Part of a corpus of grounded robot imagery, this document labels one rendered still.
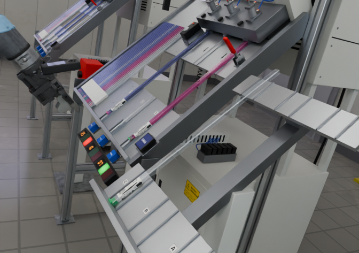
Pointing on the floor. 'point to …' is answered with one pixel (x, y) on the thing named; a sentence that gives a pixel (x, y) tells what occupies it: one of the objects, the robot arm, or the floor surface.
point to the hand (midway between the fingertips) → (77, 107)
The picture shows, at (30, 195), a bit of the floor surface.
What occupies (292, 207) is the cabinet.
